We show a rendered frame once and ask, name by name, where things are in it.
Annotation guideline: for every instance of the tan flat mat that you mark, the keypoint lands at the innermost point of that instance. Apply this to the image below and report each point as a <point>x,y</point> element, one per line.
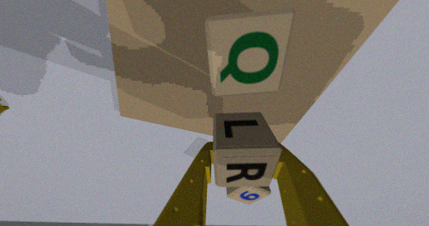
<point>161,59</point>

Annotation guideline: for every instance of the wooden letter block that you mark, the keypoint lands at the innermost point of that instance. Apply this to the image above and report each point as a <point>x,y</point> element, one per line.
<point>247,195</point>
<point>247,51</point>
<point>245,151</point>

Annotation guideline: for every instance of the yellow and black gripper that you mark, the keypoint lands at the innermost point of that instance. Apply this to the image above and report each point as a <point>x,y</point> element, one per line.
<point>304,200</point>

